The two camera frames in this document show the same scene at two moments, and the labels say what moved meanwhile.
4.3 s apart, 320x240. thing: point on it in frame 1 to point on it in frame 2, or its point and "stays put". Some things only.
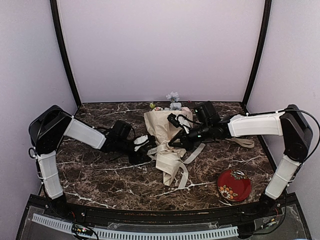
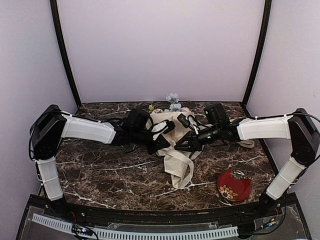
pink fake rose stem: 186,109 stays put
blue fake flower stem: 174,97 stays put
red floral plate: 234,186 stays put
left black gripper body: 121,147 to 138,137
